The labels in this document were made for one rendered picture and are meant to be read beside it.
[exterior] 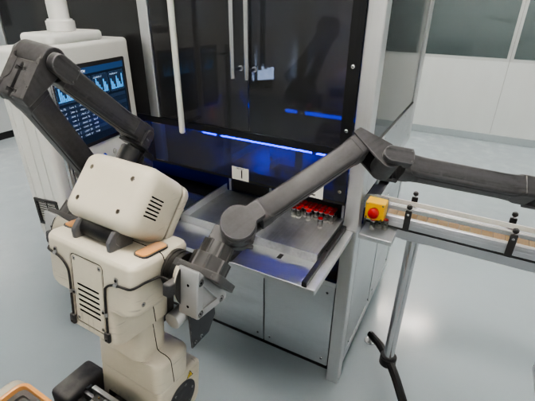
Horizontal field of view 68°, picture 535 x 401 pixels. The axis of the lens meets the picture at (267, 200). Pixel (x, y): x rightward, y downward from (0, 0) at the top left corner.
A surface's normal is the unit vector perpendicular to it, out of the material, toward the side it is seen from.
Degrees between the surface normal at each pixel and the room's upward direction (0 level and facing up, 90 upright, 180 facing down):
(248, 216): 42
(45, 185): 90
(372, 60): 90
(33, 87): 99
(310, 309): 90
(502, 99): 90
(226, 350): 0
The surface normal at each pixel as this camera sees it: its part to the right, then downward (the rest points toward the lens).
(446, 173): 0.04, -0.30
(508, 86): -0.47, 0.40
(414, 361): 0.01, -0.89
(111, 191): -0.37, -0.31
